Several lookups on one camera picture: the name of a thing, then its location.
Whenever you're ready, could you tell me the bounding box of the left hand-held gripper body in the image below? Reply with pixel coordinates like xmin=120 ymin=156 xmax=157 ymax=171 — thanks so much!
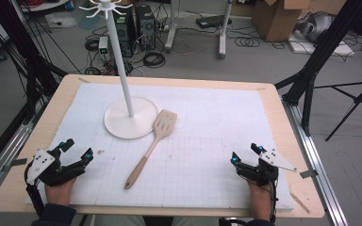
xmin=25 ymin=146 xmax=87 ymax=187

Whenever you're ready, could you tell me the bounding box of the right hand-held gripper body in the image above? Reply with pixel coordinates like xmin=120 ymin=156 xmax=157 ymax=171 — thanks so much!
xmin=235 ymin=148 xmax=298 ymax=187

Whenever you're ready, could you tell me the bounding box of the white hook rack stand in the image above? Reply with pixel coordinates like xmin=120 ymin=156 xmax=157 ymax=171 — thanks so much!
xmin=78 ymin=0 xmax=160 ymax=140

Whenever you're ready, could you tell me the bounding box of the wooden slotted spatula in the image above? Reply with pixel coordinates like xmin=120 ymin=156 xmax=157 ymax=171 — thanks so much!
xmin=123 ymin=108 xmax=178 ymax=190

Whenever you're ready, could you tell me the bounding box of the person's right hand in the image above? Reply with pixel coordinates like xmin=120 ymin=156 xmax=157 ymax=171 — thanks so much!
xmin=247 ymin=180 xmax=273 ymax=221

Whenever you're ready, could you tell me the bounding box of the person's left hand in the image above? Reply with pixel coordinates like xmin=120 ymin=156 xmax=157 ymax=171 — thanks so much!
xmin=44 ymin=177 xmax=77 ymax=207

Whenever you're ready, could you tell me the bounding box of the white grid mat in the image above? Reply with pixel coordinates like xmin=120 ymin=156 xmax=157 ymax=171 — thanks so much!
xmin=25 ymin=81 xmax=295 ymax=211

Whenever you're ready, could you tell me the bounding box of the white power adapter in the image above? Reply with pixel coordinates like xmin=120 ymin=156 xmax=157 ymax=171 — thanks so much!
xmin=97 ymin=36 xmax=109 ymax=55

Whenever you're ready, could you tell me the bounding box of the black tripod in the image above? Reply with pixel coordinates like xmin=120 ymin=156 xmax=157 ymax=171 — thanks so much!
xmin=313 ymin=74 xmax=362 ymax=142

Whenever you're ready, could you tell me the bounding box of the white stand leg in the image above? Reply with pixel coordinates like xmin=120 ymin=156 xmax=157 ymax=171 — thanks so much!
xmin=217 ymin=0 xmax=234 ymax=60
xmin=164 ymin=0 xmax=180 ymax=54

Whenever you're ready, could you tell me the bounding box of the white foam board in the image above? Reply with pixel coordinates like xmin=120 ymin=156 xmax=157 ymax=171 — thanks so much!
xmin=288 ymin=30 xmax=356 ymax=57

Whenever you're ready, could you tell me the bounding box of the black computer tower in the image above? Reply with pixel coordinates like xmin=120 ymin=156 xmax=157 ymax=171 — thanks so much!
xmin=134 ymin=4 xmax=156 ymax=52
xmin=112 ymin=6 xmax=137 ymax=58

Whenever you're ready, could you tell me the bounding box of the cardboard box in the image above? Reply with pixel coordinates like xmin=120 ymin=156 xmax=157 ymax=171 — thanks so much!
xmin=252 ymin=0 xmax=348 ymax=43

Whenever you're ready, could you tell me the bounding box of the grey round appliance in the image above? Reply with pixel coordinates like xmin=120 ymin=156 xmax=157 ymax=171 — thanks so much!
xmin=294 ymin=11 xmax=337 ymax=43

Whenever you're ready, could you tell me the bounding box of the black flat device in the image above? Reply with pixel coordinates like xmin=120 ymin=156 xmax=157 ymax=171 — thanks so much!
xmin=195 ymin=14 xmax=233 ymax=30

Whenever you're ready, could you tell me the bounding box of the grey metal bracket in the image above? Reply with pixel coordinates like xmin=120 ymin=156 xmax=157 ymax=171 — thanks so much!
xmin=299 ymin=169 xmax=319 ymax=180
xmin=2 ymin=157 xmax=28 ymax=172

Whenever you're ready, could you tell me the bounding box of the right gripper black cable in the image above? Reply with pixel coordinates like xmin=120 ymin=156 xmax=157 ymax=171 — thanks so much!
xmin=268 ymin=170 xmax=280 ymax=224

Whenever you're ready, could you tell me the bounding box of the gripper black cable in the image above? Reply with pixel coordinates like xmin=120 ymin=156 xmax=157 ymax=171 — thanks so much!
xmin=268 ymin=170 xmax=280 ymax=224
xmin=24 ymin=163 xmax=46 ymax=218

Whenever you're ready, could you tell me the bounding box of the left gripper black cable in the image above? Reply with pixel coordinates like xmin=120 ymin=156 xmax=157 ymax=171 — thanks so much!
xmin=24 ymin=163 xmax=46 ymax=218

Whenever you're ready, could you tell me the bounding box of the aluminium rail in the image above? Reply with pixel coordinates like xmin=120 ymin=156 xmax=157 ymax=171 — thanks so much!
xmin=0 ymin=121 xmax=35 ymax=205
xmin=282 ymin=99 xmax=349 ymax=226

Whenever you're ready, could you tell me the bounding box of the black frame post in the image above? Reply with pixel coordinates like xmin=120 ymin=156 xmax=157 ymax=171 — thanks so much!
xmin=0 ymin=0 xmax=69 ymax=124
xmin=273 ymin=0 xmax=362 ymax=137

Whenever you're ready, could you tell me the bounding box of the coiled black cable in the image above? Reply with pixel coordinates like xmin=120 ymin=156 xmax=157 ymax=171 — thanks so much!
xmin=233 ymin=36 xmax=261 ymax=49
xmin=142 ymin=50 xmax=167 ymax=69

